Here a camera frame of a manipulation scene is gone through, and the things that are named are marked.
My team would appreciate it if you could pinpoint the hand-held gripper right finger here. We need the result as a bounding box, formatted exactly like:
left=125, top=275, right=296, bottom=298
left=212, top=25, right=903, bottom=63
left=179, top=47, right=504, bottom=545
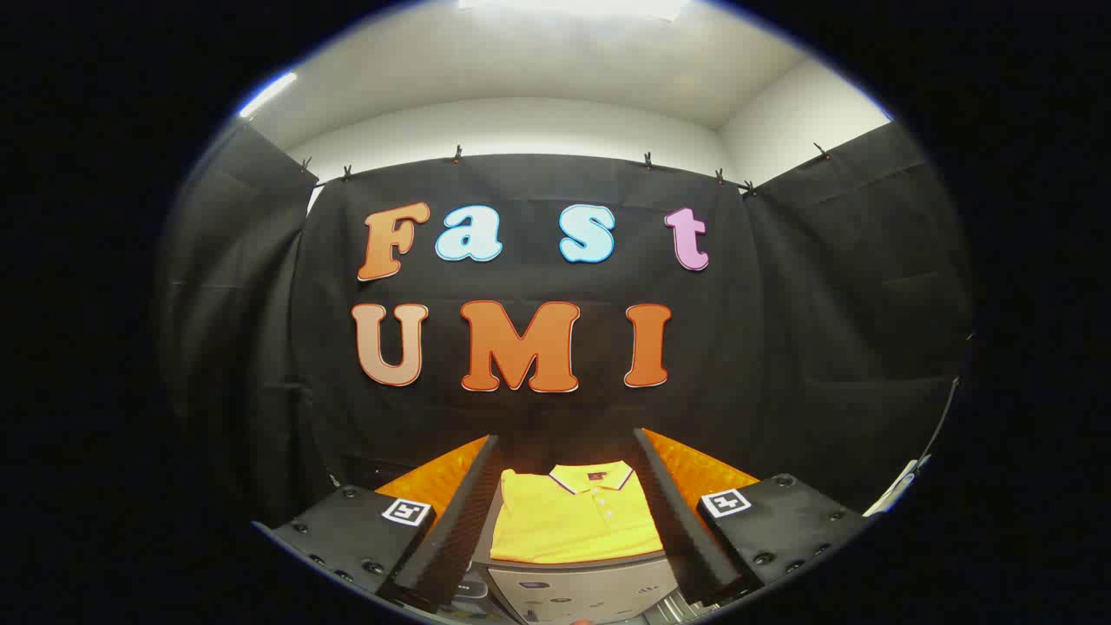
left=632, top=427, right=871, bottom=607

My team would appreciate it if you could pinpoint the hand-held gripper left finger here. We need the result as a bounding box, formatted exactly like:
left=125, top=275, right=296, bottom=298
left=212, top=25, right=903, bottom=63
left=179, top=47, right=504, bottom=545
left=252, top=434, right=504, bottom=613

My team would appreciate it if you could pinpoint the dark washing machine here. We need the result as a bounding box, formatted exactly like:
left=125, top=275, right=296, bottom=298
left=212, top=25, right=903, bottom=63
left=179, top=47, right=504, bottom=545
left=438, top=564, right=500, bottom=619

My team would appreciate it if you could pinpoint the yellow polo shirt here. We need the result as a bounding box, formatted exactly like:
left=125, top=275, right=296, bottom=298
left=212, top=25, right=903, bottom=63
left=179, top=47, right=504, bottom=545
left=490, top=462, right=665, bottom=565

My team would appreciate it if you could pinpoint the black backdrop cloth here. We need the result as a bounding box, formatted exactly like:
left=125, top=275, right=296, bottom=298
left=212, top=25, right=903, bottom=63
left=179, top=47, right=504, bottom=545
left=156, top=117, right=977, bottom=526

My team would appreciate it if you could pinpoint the white panel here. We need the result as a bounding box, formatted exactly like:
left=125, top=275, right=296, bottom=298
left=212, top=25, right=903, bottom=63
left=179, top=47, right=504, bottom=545
left=864, top=456, right=931, bottom=517

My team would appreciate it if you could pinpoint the row of black cloth clips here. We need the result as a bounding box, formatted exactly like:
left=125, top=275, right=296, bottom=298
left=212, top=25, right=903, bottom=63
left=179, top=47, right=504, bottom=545
left=299, top=141, right=832, bottom=196

